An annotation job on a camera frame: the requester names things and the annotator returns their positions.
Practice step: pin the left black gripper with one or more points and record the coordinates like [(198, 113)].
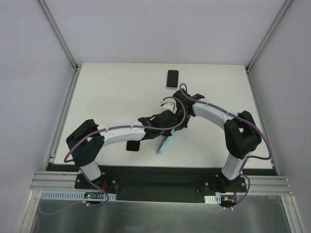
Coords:
[(168, 119)]

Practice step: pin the left aluminium frame post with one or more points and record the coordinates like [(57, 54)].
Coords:
[(57, 33)]

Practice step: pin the white cable duct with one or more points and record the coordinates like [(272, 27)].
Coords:
[(77, 195), (212, 199)]

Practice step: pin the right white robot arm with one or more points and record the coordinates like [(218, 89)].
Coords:
[(241, 134)]

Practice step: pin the left white cable duct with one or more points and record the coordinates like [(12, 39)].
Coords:
[(77, 195)]

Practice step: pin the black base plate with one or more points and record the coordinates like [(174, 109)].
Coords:
[(157, 194)]

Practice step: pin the right aluminium frame post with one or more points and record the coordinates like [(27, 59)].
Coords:
[(269, 33)]

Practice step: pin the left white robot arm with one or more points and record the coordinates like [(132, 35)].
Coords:
[(89, 138)]

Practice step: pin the light blue phone case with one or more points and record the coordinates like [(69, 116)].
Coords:
[(169, 136)]

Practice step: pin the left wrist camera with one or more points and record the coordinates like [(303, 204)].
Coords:
[(166, 104)]

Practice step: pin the right white cable duct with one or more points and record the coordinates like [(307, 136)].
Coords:
[(212, 199)]

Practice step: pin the phone in pink case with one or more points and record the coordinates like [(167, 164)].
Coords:
[(133, 146)]

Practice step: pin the phone in lilac case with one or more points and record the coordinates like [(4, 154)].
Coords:
[(172, 79)]

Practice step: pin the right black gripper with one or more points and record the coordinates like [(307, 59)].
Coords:
[(182, 120)]

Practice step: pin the aluminium frame post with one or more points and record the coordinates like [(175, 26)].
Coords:
[(269, 33), (57, 33)]

